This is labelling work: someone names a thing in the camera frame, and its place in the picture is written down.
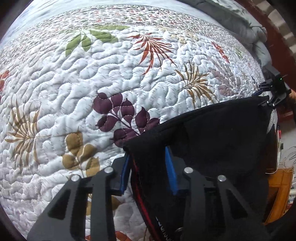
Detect black pants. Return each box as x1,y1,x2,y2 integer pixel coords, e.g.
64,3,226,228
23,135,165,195
123,96,278,241

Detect orange wooden furniture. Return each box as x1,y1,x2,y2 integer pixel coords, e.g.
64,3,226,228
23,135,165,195
263,168,294,225

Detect grey-green comforter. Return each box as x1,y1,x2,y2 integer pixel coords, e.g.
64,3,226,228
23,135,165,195
183,1,272,67

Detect white floral quilt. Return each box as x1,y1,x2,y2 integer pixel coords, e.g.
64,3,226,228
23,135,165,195
1,2,269,240

